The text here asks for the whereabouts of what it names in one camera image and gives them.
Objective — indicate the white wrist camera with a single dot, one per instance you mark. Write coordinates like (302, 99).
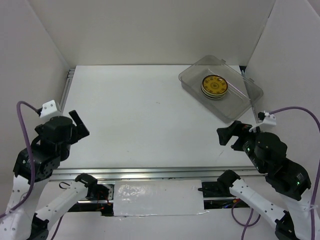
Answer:
(266, 119)
(50, 109)

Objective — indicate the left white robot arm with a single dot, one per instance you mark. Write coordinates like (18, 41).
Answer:
(32, 171)

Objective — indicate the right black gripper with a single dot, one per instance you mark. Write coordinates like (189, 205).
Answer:
(224, 133)

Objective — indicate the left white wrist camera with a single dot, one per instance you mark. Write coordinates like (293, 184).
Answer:
(50, 109)

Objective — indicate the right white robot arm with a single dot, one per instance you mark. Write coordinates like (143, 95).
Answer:
(288, 205)

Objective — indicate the aluminium front rail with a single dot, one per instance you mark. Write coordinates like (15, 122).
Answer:
(152, 173)

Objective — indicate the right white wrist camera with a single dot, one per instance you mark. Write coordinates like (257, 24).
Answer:
(266, 119)

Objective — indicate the yellow patterned plate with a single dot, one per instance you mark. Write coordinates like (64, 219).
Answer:
(215, 84)

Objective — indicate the clear plastic bin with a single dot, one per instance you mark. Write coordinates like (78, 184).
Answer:
(241, 95)

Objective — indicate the cream floral plate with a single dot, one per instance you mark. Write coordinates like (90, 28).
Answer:
(211, 95)

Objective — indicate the white foil cover panel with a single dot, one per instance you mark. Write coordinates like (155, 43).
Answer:
(158, 198)

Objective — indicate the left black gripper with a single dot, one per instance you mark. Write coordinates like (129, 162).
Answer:
(81, 128)

